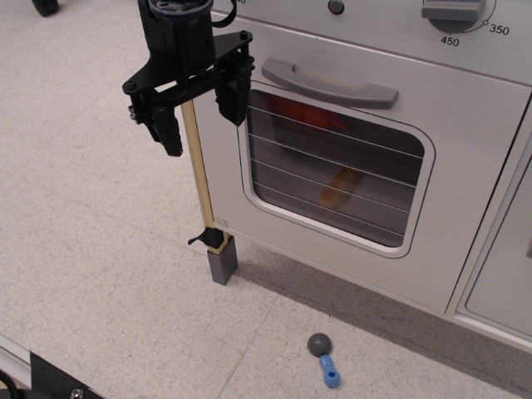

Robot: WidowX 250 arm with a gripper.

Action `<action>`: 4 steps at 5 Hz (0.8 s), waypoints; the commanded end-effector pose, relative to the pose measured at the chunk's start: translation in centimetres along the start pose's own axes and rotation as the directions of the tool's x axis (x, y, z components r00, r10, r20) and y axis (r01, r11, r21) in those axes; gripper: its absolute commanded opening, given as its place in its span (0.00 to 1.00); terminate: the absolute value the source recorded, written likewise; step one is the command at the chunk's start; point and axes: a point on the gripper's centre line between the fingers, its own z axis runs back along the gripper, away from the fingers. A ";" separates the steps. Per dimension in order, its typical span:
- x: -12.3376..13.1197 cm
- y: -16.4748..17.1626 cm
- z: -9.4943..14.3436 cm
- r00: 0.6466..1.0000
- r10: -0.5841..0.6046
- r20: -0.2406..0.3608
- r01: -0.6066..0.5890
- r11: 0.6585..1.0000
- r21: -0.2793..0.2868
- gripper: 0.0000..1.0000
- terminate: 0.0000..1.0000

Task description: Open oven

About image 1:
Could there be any wooden cabinet leg grey foot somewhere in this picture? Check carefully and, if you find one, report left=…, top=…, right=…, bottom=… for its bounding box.
left=180, top=101, right=238, bottom=285

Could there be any black cable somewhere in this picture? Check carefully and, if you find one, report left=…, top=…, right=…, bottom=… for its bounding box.
left=0, top=369, right=20, bottom=399

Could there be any toy bread loaf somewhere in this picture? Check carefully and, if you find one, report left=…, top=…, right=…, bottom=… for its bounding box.
left=317, top=167, right=362, bottom=209

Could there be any white oven door with window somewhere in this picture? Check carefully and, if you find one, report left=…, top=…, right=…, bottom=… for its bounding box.
left=195, top=19, right=531, bottom=312

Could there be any black tape on leg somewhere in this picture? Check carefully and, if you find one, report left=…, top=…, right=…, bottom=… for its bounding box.
left=188, top=227, right=224, bottom=249

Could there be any white lower right cabinet door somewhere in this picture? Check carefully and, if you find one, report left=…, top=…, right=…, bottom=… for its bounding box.
left=464, top=162, right=532, bottom=327

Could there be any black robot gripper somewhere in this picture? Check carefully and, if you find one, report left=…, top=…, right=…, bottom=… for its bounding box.
left=123, top=1, right=254, bottom=157

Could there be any white toy oven cabinet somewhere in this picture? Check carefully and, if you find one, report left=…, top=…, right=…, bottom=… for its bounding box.
left=195, top=1, right=531, bottom=351

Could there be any grey blue toy scoop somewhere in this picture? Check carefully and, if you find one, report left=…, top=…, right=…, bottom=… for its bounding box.
left=307, top=332, right=341, bottom=388

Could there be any grey oven door handle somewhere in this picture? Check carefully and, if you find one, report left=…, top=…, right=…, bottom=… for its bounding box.
left=261, top=57, right=399, bottom=110

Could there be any grey temperature knob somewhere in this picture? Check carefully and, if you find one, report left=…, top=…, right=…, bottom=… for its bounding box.
left=421, top=0, right=486, bottom=33

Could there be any small grey round button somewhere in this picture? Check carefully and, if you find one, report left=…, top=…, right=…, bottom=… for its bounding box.
left=328, top=0, right=345, bottom=15

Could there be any aluminium frame rail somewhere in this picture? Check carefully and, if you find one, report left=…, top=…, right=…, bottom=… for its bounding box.
left=0, top=334, right=32, bottom=388

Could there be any black metal plate with screw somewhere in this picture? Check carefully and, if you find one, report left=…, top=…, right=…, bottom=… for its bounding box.
left=30, top=352, right=104, bottom=399

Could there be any black caster wheel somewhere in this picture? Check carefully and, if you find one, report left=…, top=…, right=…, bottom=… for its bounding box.
left=32, top=0, right=59, bottom=17

